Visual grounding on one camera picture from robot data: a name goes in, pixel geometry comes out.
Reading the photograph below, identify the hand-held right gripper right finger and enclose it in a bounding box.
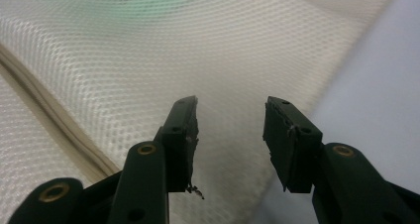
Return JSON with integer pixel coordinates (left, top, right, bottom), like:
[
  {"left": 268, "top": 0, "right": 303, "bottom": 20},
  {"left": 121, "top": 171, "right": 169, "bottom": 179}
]
[{"left": 262, "top": 95, "right": 324, "bottom": 194}]

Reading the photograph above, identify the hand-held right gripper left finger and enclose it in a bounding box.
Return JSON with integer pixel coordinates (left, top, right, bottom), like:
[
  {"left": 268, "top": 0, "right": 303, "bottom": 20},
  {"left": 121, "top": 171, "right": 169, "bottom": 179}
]
[{"left": 154, "top": 95, "right": 200, "bottom": 194}]

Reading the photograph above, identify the cream cloth with green print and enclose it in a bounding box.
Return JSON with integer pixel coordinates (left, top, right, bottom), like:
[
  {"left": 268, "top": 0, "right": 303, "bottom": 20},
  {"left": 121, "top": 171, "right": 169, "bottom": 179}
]
[{"left": 0, "top": 0, "right": 402, "bottom": 224}]

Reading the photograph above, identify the light blue table mat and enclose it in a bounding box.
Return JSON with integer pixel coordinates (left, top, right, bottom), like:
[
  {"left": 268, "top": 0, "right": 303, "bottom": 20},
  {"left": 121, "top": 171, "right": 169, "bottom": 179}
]
[{"left": 251, "top": 0, "right": 420, "bottom": 224}]

